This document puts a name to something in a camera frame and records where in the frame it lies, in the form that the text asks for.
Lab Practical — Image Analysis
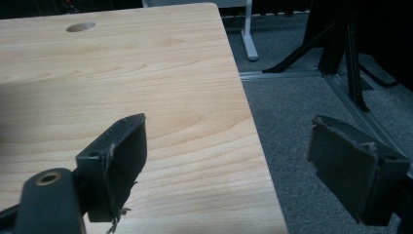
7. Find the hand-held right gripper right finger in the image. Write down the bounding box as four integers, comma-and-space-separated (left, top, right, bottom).
306, 114, 411, 227

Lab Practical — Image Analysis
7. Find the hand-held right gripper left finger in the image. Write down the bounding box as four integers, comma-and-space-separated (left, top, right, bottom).
75, 112, 148, 234

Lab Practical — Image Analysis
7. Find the black metal stand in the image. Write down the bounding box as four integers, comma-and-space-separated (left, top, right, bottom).
262, 0, 371, 113

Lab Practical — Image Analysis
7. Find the white metal table leg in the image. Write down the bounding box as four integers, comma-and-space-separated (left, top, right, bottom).
241, 0, 260, 62

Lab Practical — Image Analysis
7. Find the aluminium floor rail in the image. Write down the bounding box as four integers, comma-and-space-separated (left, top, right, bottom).
239, 68, 413, 178

